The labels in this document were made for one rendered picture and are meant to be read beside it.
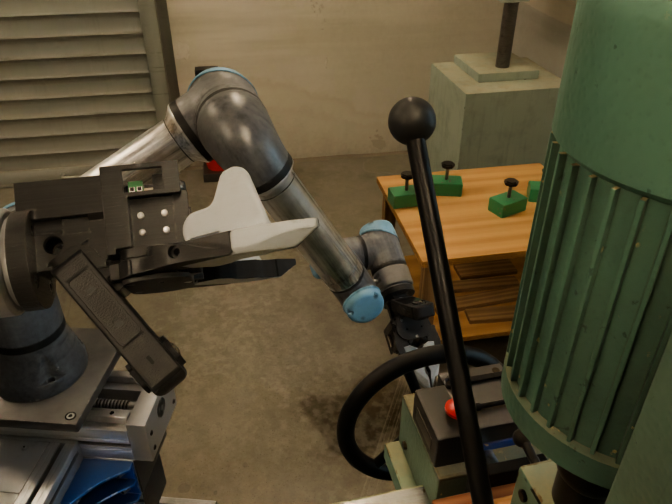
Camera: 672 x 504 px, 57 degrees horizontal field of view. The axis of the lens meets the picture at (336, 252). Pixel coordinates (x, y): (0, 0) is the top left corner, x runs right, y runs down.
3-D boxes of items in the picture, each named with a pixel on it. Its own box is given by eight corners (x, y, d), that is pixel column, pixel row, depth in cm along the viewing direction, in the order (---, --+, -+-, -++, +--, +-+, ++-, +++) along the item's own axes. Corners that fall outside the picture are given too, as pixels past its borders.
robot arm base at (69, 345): (-27, 399, 100) (-48, 353, 94) (21, 336, 112) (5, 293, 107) (63, 405, 99) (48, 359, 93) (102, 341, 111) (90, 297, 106)
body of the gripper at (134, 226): (187, 157, 43) (-3, 174, 40) (202, 280, 41) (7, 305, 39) (193, 188, 50) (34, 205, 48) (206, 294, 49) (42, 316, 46)
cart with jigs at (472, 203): (517, 273, 270) (545, 135, 234) (585, 364, 223) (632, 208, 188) (370, 290, 260) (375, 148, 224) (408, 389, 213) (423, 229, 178)
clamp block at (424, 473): (493, 421, 89) (503, 376, 84) (540, 503, 78) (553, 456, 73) (395, 440, 86) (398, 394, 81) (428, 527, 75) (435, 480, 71)
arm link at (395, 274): (412, 261, 126) (374, 267, 124) (419, 281, 125) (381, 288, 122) (402, 276, 133) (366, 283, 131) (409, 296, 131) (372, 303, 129)
